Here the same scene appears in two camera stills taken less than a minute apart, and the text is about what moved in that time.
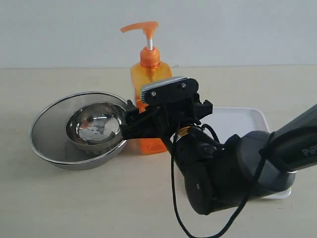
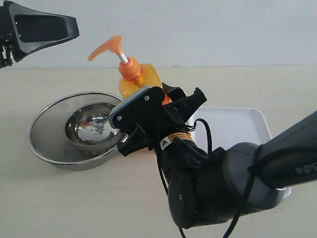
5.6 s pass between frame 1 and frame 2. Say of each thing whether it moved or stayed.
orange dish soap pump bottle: moved
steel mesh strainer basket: stayed
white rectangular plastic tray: stayed
